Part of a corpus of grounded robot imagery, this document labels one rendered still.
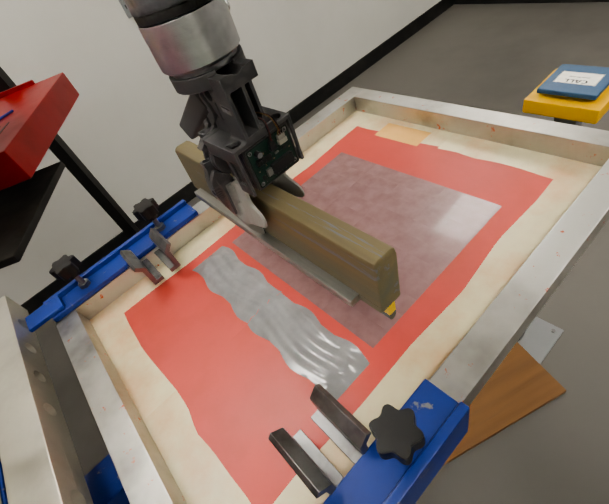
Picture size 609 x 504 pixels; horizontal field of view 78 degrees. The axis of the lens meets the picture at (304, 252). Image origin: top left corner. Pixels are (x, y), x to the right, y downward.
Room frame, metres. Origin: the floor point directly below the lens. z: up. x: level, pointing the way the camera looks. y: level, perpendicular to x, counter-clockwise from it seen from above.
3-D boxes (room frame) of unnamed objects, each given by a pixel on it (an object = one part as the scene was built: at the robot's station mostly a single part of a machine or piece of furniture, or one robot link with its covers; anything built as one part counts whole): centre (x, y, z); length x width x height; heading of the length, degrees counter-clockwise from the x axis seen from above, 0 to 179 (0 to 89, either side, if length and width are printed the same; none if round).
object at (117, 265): (0.57, 0.30, 0.98); 0.30 x 0.05 x 0.07; 116
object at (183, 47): (0.38, 0.01, 1.31); 0.08 x 0.08 x 0.05
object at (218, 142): (0.37, 0.01, 1.23); 0.09 x 0.08 x 0.12; 26
